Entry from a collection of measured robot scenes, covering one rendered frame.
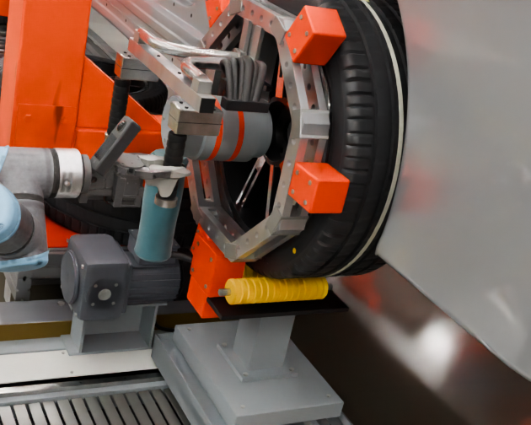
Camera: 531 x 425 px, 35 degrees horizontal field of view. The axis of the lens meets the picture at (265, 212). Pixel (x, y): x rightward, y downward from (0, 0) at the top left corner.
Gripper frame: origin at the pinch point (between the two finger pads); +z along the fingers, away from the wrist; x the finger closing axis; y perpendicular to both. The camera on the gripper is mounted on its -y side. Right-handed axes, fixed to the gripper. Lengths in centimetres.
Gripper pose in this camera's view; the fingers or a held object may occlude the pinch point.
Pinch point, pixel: (181, 165)
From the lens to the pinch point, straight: 163.1
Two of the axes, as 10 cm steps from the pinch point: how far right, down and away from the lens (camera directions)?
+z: 8.7, 0.0, 4.9
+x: 4.4, 4.3, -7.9
